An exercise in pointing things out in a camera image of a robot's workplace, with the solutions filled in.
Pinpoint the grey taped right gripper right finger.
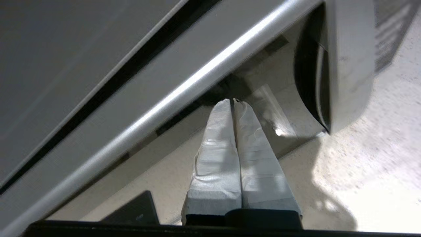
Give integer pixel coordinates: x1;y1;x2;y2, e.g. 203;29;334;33
233;98;303;219

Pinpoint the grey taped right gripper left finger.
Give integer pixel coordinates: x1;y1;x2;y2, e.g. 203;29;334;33
182;98;243;226

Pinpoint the black glass microwave door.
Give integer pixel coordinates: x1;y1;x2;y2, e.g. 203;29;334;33
0;0;377;237

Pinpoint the silver microwave oven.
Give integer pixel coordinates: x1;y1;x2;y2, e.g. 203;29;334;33
0;0;421;195

